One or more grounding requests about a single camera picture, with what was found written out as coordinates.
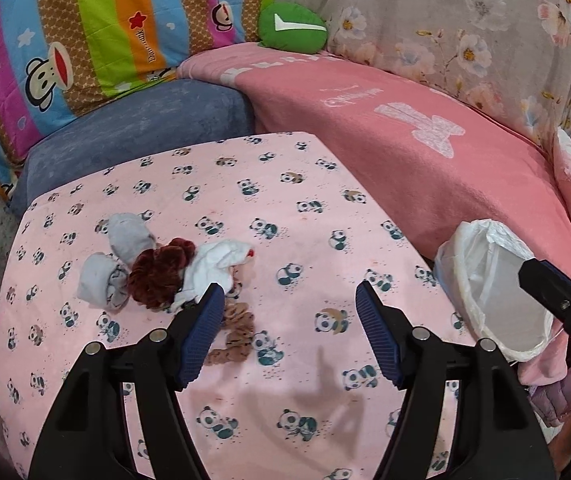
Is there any pink panda print tablecloth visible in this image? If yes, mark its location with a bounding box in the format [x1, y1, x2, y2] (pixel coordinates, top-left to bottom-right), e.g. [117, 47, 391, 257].
[0, 131, 471, 480]

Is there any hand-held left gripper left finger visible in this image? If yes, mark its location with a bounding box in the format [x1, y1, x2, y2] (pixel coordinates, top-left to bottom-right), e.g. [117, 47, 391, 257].
[28, 282, 226, 480]

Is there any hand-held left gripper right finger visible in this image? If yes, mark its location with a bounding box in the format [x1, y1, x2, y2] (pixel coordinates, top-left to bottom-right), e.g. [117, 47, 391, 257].
[355, 280, 556, 480]

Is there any dark red velvet scrunchie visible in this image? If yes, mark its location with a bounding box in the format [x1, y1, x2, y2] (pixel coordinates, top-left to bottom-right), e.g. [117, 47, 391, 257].
[128, 237, 197, 311]

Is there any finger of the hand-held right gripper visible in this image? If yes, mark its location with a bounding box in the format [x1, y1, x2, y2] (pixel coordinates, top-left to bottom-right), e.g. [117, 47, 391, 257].
[518, 257, 571, 361]

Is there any white bag-lined waste bin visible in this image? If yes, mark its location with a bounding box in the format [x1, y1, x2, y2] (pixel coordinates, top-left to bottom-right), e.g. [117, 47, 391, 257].
[433, 218, 559, 363]

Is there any striped monkey print quilt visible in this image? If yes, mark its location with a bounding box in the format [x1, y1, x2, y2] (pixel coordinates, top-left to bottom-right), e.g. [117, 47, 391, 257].
[0, 0, 286, 201]

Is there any pink blanket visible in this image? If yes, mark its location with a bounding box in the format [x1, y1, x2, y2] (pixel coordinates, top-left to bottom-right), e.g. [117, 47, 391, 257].
[178, 42, 571, 396]

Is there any blue-grey sofa cushion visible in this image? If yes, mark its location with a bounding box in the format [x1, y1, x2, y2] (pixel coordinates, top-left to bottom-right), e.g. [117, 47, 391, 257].
[9, 77, 258, 218]

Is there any light grey sock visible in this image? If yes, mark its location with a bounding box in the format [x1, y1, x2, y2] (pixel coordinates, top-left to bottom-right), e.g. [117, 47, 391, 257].
[78, 252, 131, 311]
[106, 212, 157, 267]

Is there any beige brown scrunchie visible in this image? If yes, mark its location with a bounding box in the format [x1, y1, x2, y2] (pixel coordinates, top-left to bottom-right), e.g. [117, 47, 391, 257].
[204, 275, 257, 367]

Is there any purple cloth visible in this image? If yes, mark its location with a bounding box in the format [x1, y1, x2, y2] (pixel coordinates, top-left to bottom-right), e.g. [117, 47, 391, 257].
[528, 370, 571, 428]

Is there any green round cushion white tick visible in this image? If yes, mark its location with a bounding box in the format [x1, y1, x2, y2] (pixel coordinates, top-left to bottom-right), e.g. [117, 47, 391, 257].
[258, 2, 329, 53]

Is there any white sock with red thread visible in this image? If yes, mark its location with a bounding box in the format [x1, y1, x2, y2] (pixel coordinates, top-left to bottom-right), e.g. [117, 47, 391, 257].
[168, 240, 257, 313]

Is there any grey floral cloth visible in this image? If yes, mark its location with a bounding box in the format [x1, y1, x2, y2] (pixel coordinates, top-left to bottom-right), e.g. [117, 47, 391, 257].
[275, 0, 571, 146]

